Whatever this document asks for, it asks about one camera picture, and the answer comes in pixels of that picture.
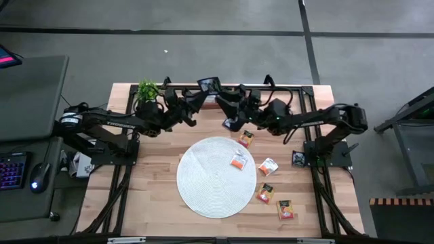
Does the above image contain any black metal stand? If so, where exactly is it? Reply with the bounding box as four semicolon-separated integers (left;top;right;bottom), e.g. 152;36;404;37
374;86;434;197

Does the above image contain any brown wooden organizer box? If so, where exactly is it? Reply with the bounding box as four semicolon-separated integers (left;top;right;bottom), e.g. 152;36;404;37
199;94;224;110

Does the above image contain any dark grey desk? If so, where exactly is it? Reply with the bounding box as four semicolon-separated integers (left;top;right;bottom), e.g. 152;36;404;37
0;135;65;224

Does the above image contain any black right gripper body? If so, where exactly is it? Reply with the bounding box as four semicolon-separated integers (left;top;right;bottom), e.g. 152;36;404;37
223;98;272;134

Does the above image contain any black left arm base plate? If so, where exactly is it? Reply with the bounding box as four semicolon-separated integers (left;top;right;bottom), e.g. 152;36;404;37
90;138;140;167

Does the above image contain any backlit computer keyboard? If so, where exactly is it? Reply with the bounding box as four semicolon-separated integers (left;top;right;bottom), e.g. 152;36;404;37
0;151;28;190

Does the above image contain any dark panel with orange stripes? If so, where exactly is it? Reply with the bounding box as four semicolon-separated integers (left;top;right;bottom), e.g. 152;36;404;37
368;197;434;244

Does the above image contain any black computer mouse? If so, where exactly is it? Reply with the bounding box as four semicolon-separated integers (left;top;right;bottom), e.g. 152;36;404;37
28;161;51;195

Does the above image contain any black tea packet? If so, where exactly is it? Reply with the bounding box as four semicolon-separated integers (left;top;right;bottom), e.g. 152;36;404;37
292;150;306;169
197;77;222;96
222;117;238;133

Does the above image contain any green plant in white pot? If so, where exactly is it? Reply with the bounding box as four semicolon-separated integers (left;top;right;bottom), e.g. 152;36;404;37
137;79;159;104

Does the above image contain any black clamp lever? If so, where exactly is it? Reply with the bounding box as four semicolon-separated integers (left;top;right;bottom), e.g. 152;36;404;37
341;142;359;157

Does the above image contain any screen with pink stripe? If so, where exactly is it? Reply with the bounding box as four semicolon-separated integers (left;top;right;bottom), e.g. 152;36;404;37
0;43;23;70

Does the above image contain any white printed box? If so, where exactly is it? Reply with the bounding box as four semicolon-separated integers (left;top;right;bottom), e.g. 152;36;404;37
69;151;96;179

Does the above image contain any white round woven placemat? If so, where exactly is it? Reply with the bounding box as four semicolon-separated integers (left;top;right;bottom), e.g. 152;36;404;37
176;136;258;220

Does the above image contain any silver bracket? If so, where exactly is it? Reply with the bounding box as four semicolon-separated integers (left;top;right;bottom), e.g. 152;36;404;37
296;237;336;244
106;236;147;244

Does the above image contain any grey desk panel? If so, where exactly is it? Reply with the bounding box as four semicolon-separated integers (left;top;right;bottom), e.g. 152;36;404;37
0;55;70;142

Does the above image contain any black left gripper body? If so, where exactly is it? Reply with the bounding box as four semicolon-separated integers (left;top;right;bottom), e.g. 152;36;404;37
159;98;197;131

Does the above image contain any yellow red tea packet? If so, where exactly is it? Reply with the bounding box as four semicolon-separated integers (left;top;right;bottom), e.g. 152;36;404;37
255;182;275;205
275;199;295;221
237;129;256;149

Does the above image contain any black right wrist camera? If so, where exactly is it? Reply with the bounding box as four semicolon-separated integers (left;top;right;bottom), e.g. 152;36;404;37
249;88;262;106

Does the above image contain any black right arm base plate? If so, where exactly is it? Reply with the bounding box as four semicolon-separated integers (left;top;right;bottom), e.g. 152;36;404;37
303;140;353;169

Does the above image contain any black aluminium rig frame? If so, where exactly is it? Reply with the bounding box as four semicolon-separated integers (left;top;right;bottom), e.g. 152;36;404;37
81;75;366;238

